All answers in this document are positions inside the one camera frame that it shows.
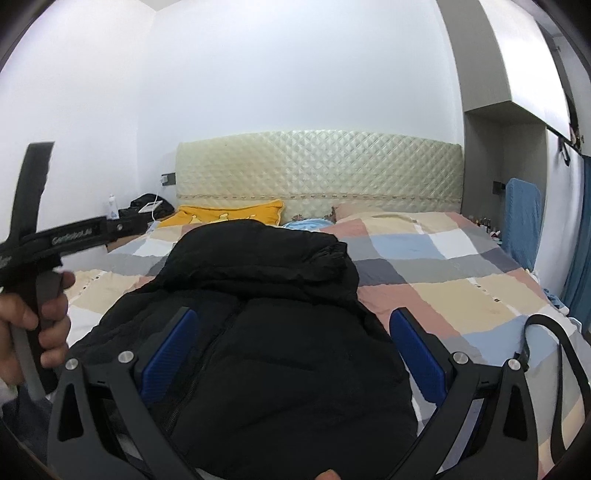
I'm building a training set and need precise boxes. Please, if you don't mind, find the black puffer jacket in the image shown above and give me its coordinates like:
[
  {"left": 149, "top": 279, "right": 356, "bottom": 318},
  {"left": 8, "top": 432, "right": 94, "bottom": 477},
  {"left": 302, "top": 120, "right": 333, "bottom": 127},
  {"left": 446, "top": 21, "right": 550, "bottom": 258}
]
[{"left": 70, "top": 220, "right": 418, "bottom": 479}]

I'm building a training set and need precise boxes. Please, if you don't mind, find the person's left hand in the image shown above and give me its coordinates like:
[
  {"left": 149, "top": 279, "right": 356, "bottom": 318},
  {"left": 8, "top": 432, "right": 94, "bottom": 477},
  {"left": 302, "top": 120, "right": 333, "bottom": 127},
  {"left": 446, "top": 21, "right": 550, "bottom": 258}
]
[{"left": 1, "top": 292, "right": 71, "bottom": 386}]

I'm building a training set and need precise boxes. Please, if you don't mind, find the wooden nightstand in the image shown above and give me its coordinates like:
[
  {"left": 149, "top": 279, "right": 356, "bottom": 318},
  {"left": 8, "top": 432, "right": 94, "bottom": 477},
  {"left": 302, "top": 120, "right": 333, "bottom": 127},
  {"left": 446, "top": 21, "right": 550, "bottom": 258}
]
[{"left": 105, "top": 218, "right": 160, "bottom": 254}]

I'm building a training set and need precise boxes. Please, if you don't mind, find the plaid patchwork bed quilt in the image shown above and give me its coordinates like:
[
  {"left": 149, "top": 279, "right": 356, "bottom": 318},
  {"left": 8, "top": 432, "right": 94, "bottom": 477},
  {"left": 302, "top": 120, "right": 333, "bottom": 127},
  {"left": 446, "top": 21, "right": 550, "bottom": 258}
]
[{"left": 62, "top": 210, "right": 591, "bottom": 480}]

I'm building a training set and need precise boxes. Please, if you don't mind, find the white lotion bottle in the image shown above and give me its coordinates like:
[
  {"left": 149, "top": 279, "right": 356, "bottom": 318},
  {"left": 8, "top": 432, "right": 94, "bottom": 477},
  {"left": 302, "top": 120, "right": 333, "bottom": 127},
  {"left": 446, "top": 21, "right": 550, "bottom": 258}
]
[{"left": 107, "top": 195, "right": 119, "bottom": 220}]

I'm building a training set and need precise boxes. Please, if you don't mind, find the black bag on nightstand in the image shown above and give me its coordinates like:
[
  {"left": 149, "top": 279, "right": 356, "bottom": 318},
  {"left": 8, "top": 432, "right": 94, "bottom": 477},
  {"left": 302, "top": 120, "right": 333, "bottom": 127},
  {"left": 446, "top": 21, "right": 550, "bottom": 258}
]
[{"left": 118, "top": 193, "right": 175, "bottom": 221}]

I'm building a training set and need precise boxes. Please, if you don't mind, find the pink plaid pillow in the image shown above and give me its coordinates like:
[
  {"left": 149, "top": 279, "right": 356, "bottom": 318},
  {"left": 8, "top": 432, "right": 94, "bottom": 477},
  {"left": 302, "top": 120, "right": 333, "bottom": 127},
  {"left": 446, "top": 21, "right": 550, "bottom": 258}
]
[{"left": 331, "top": 203, "right": 417, "bottom": 222}]

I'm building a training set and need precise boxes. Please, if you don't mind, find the blue towel on rack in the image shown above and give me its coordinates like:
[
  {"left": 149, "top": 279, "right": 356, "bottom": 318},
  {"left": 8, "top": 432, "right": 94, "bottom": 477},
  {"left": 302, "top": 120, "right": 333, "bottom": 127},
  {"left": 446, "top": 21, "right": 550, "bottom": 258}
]
[{"left": 502, "top": 178, "right": 543, "bottom": 271}]

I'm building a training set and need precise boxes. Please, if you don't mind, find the light blue pillow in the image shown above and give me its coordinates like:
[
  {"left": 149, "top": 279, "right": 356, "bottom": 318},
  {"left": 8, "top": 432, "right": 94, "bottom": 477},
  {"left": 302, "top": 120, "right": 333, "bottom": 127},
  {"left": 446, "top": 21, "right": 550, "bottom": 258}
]
[{"left": 283, "top": 218, "right": 334, "bottom": 231}]

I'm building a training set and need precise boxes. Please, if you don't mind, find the yellow pillow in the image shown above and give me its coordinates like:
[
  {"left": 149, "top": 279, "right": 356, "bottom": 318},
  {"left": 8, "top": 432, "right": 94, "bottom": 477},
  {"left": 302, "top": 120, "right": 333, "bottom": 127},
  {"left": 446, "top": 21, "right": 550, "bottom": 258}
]
[{"left": 158, "top": 200, "right": 284, "bottom": 228}]

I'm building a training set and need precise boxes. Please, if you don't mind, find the cream quilted headboard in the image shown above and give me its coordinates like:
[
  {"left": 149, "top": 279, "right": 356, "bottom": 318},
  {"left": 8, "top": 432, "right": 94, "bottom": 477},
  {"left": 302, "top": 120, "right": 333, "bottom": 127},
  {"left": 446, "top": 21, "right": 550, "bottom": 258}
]
[{"left": 175, "top": 130, "right": 465, "bottom": 221}]

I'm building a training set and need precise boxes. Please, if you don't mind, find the grey wardrobe cabinet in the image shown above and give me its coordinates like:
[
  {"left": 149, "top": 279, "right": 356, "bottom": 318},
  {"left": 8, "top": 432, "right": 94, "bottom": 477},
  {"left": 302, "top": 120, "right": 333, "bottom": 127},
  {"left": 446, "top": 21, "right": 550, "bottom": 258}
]
[{"left": 438, "top": 1, "right": 583, "bottom": 267}]

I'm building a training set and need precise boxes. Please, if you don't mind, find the white charger cable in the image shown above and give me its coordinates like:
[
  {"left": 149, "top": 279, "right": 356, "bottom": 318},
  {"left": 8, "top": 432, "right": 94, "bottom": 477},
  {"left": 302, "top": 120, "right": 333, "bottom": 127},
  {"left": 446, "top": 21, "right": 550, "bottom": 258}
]
[{"left": 138, "top": 193, "right": 165, "bottom": 227}]

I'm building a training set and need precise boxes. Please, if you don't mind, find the wall power outlet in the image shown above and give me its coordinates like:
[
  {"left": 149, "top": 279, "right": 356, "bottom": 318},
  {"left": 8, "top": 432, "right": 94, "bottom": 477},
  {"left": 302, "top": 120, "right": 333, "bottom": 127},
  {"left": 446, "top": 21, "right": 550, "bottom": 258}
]
[{"left": 160, "top": 172, "right": 176, "bottom": 187}]

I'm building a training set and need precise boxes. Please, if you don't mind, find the black strap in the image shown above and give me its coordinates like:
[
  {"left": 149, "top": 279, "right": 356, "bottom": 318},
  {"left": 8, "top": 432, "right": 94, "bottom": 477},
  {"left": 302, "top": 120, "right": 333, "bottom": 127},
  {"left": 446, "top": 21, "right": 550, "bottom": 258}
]
[{"left": 523, "top": 313, "right": 591, "bottom": 471}]

